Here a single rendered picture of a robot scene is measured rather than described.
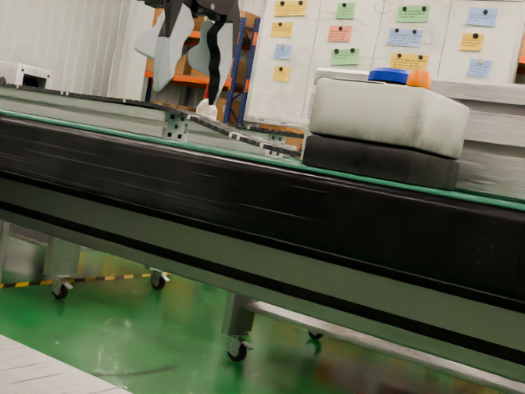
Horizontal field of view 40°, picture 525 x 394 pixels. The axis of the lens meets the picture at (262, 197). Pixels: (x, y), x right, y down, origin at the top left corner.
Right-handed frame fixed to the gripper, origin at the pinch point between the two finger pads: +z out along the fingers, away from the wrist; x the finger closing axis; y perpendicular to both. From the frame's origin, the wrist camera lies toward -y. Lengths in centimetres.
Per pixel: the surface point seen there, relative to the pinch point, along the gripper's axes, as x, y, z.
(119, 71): -536, 619, -61
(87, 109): 1.4, 14.8, 3.9
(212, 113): -38.0, 29.6, 0.1
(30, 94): 2.0, 25.3, 3.2
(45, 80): -36, 74, -2
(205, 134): -17.6, 12.5, 4.1
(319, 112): 17.1, -27.3, 2.0
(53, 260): -140, 192, 66
